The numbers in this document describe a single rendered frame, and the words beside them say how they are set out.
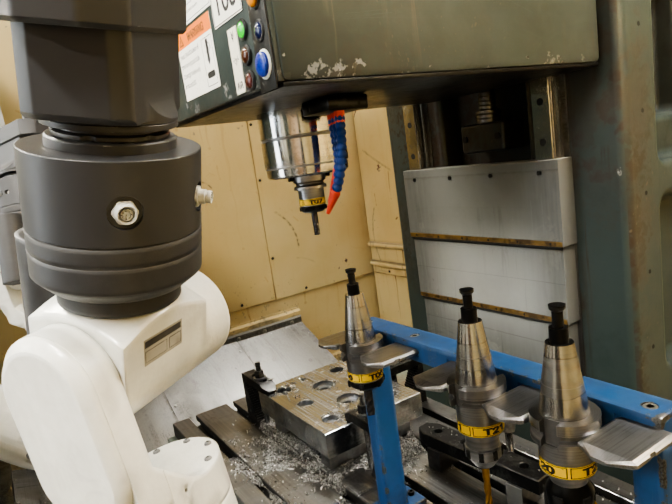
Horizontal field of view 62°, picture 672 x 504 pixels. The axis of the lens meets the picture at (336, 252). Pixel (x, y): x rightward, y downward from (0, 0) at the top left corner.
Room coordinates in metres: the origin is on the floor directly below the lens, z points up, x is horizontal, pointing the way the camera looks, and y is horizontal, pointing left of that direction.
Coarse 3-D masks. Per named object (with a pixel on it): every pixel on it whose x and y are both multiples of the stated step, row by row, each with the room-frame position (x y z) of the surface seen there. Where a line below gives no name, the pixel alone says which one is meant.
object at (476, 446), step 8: (472, 440) 0.56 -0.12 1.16; (480, 440) 0.56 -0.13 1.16; (488, 440) 0.56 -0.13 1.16; (496, 440) 0.56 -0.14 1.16; (464, 448) 0.58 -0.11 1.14; (472, 448) 0.57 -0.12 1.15; (480, 448) 0.56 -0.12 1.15; (488, 448) 0.56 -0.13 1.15; (496, 448) 0.56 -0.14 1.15; (472, 456) 0.56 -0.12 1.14; (480, 456) 0.56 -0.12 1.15; (488, 456) 0.56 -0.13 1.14; (496, 456) 0.56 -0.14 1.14; (480, 464) 0.56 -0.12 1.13; (488, 464) 0.56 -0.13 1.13
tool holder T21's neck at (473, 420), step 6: (456, 408) 0.58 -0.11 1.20; (462, 414) 0.56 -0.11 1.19; (468, 414) 0.56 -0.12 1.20; (474, 414) 0.56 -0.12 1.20; (480, 414) 0.55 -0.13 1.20; (486, 414) 0.55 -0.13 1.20; (462, 420) 0.57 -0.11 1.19; (468, 420) 0.56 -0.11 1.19; (474, 420) 0.56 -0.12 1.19; (480, 420) 0.55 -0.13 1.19; (486, 420) 0.55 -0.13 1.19; (492, 420) 0.55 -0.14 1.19; (474, 426) 0.56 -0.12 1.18; (480, 426) 0.55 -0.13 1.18; (486, 426) 0.55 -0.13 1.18; (474, 438) 0.56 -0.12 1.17; (480, 438) 0.55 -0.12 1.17; (486, 438) 0.55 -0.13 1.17
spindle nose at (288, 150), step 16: (272, 112) 1.02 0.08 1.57; (288, 112) 1.01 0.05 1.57; (272, 128) 1.02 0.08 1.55; (288, 128) 1.01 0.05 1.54; (304, 128) 1.01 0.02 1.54; (320, 128) 1.01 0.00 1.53; (272, 144) 1.03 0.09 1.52; (288, 144) 1.01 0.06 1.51; (304, 144) 1.01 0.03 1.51; (320, 144) 1.01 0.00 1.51; (272, 160) 1.03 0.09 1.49; (288, 160) 1.01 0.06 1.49; (304, 160) 1.01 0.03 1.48; (320, 160) 1.01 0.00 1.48; (272, 176) 1.04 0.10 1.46; (288, 176) 1.02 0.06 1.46
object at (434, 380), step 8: (432, 368) 0.65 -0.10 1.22; (440, 368) 0.64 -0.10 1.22; (448, 368) 0.64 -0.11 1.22; (416, 376) 0.63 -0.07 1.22; (424, 376) 0.63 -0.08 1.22; (432, 376) 0.62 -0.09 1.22; (440, 376) 0.62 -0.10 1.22; (448, 376) 0.62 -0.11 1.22; (416, 384) 0.61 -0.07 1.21; (424, 384) 0.61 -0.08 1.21; (432, 384) 0.60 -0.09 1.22; (440, 384) 0.60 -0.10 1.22; (440, 392) 0.59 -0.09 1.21
